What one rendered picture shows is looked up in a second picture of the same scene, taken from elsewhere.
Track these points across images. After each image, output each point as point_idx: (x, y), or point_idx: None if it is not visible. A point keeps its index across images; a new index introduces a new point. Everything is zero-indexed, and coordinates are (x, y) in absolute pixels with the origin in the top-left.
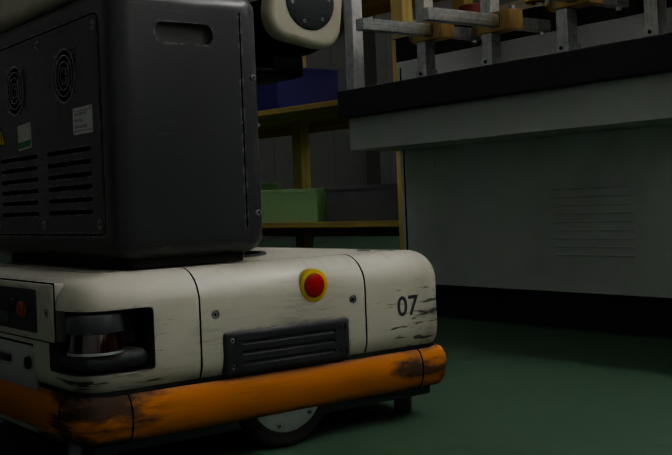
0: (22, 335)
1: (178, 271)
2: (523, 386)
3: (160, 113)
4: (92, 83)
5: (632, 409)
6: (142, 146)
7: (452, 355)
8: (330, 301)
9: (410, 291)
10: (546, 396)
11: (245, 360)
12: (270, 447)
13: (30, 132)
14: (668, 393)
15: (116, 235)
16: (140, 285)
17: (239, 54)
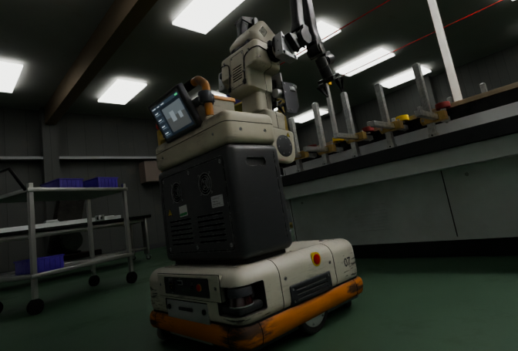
0: (200, 299)
1: (267, 261)
2: (381, 287)
3: (252, 194)
4: (221, 185)
5: (438, 292)
6: (247, 209)
7: None
8: (322, 264)
9: (347, 255)
10: (396, 290)
11: (298, 297)
12: (310, 334)
13: (186, 208)
14: (442, 282)
15: (241, 249)
16: (256, 271)
17: (275, 167)
